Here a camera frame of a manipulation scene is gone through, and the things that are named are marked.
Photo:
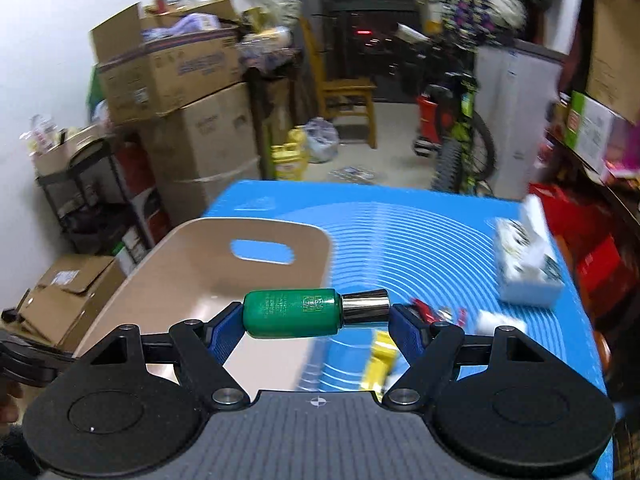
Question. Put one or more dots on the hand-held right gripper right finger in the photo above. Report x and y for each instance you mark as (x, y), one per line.
(402, 330)

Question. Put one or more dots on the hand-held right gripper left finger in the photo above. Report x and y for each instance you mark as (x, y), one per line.
(227, 322)

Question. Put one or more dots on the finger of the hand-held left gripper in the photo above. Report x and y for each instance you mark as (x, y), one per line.
(30, 357)

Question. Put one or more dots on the red toy figure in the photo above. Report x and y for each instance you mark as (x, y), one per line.
(430, 312)

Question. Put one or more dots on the yellow plastic toy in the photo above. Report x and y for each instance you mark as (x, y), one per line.
(380, 360)

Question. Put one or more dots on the green bottle with silver cap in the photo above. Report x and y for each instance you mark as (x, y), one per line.
(290, 312)

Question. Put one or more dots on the beige plastic storage bin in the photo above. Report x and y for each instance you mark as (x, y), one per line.
(190, 270)

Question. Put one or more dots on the labelled brown cardboard box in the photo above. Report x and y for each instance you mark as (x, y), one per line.
(65, 295)

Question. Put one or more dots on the blue silicone mat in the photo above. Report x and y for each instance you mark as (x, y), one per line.
(400, 240)

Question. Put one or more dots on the red and white carton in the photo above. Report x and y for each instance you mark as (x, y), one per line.
(150, 220)

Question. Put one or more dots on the white tissue pack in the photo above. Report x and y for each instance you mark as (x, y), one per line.
(525, 265)

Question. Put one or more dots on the papers on floor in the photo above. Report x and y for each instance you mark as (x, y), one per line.
(352, 173)

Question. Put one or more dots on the yellow plastic jug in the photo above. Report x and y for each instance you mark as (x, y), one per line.
(287, 162)
(298, 136)

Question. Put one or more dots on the black metal rack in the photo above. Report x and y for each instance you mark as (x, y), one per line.
(85, 195)

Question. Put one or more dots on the large taped cardboard box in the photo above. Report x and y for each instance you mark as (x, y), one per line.
(210, 150)

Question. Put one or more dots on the clear plastic bag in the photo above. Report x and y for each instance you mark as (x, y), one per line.
(321, 140)

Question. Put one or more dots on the cardboard box on rack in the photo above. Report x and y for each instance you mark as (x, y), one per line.
(55, 152)

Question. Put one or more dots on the green and black bicycle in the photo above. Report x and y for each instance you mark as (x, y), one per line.
(460, 130)

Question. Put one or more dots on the wooden chair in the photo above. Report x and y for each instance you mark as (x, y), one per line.
(345, 92)

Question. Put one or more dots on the white cabinet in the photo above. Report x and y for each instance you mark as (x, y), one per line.
(520, 110)

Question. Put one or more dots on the open cardboard box with clutter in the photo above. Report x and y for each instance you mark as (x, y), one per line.
(170, 70)

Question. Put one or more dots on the green and white carton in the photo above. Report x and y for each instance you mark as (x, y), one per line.
(590, 130)

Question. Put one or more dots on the patterned dark cloth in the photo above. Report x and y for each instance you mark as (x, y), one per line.
(475, 5)

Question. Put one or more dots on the tall brown cardboard box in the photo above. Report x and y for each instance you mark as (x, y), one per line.
(615, 55)

